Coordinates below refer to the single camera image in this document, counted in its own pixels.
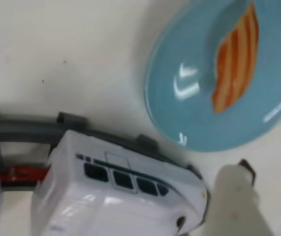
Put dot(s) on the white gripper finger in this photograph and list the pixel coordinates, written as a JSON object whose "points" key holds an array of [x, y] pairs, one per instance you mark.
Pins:
{"points": [[233, 209]]}

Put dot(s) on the orange striped shrimp toy sushi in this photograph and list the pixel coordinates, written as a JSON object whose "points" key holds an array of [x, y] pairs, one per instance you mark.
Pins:
{"points": [[236, 61]]}

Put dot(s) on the white Shinkansen toy locomotive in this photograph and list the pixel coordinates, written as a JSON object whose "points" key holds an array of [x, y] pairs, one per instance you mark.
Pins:
{"points": [[93, 209]]}

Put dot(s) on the blue dish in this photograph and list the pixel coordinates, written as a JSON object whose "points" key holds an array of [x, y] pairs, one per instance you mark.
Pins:
{"points": [[179, 49]]}

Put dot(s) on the red train coupler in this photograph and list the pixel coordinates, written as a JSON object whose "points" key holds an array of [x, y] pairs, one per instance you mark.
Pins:
{"points": [[19, 173]]}

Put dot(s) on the grey circular toy train track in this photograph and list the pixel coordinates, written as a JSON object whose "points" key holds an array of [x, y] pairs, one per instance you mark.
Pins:
{"points": [[19, 127]]}

